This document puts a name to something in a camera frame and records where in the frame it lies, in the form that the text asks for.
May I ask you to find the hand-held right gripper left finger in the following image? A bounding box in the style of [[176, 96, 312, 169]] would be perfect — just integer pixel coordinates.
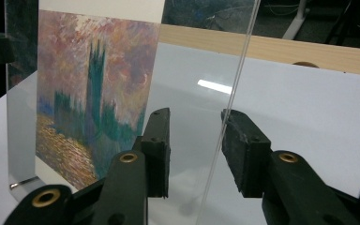
[[90, 107, 172, 225]]

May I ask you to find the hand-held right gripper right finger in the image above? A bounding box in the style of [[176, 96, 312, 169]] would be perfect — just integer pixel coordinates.
[[220, 109, 360, 225]]

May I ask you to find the painting print with white border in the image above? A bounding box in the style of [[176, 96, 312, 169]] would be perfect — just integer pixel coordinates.
[[35, 0, 167, 191]]

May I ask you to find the clear acrylic photo frame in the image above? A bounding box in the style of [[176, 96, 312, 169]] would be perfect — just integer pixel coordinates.
[[5, 0, 262, 225]]

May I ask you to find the white table leg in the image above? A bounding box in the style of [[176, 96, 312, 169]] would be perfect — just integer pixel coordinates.
[[281, 0, 311, 40]]

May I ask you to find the black folding chair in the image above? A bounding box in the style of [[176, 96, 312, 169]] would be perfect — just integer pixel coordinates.
[[324, 0, 360, 48]]

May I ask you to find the bundle of floor cables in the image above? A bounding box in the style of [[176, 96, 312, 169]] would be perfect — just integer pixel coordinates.
[[262, 2, 302, 17]]

